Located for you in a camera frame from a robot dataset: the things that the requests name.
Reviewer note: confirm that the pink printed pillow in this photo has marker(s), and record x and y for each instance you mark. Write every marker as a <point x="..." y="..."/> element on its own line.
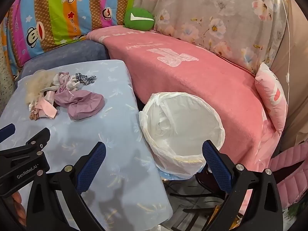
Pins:
<point x="272" y="93"/>

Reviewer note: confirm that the beige curtain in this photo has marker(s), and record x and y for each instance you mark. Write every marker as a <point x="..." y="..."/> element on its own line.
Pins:
<point x="296" y="77"/>

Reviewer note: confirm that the leopard print scrunchie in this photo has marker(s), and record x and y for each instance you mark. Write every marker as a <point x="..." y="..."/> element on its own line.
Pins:
<point x="83" y="78"/>

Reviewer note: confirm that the light blue tablecloth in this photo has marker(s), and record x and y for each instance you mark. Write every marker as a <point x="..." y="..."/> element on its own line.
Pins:
<point x="108" y="115"/>

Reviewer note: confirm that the blond fluffy hair wad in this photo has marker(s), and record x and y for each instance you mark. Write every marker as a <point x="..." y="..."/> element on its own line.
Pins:
<point x="36" y="84"/>

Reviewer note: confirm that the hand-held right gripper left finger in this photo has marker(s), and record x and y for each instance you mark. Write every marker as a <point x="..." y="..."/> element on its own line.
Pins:
<point x="92" y="166"/>

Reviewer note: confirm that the floral grey pillow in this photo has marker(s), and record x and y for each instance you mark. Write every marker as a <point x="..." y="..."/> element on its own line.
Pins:
<point x="204" y="4"/>

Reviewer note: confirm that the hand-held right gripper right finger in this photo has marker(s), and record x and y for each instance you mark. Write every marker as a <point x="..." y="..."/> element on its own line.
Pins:
<point x="216" y="166"/>

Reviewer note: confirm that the dark stool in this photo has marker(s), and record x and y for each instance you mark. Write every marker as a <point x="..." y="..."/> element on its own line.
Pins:
<point x="202" y="180"/>

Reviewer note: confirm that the pink cloth strip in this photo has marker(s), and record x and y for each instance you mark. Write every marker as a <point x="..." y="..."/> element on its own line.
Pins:
<point x="47" y="109"/>

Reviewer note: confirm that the pink padded jacket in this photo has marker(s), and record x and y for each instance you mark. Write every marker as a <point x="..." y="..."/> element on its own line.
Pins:
<point x="291" y="163"/>

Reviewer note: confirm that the striped monkey print quilt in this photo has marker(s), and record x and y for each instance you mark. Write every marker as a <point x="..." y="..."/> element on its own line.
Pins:
<point x="48" y="16"/>

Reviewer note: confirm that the pink blanket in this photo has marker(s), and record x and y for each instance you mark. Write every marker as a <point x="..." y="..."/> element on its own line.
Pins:
<point x="192" y="77"/>

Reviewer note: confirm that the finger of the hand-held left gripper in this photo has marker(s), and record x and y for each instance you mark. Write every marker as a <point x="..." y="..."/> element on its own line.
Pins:
<point x="36" y="142"/>
<point x="7" y="130"/>

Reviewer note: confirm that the person's left hand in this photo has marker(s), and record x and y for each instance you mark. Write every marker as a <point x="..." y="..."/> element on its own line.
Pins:
<point x="19" y="203"/>

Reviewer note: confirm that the white-lined trash bin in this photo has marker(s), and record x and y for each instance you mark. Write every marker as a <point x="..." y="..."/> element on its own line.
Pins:
<point x="182" y="125"/>

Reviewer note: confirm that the pink cloth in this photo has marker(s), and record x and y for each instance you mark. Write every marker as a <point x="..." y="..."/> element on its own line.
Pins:
<point x="35" y="116"/>

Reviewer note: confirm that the green round cushion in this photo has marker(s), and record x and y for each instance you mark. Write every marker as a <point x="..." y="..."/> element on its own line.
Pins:
<point x="138" y="19"/>

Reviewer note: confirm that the blue-grey sofa cushion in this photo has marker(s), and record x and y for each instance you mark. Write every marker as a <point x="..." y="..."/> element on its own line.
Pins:
<point x="72" y="53"/>

